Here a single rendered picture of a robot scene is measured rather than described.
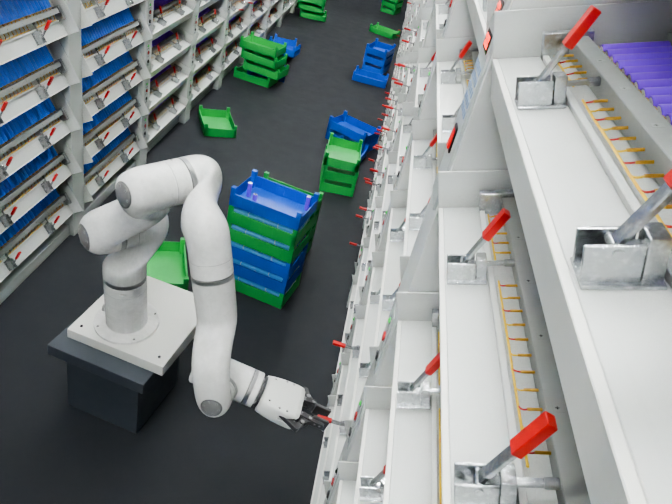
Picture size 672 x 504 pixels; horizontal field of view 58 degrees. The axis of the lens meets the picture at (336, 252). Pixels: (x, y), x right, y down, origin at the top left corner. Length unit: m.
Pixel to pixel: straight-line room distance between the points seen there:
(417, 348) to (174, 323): 1.22
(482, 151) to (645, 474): 0.56
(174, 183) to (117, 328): 0.70
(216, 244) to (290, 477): 1.01
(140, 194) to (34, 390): 1.09
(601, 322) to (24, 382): 2.08
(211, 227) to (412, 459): 0.68
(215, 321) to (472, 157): 0.73
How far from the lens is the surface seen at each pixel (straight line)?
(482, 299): 0.62
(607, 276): 0.33
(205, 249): 1.23
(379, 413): 1.01
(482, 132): 0.75
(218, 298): 1.28
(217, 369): 1.30
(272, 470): 2.03
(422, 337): 0.86
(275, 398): 1.41
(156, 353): 1.87
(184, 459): 2.03
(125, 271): 1.76
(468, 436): 0.49
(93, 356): 1.92
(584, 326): 0.30
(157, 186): 1.30
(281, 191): 2.52
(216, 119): 4.14
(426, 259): 0.83
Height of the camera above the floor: 1.64
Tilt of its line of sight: 33 degrees down
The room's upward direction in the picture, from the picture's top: 15 degrees clockwise
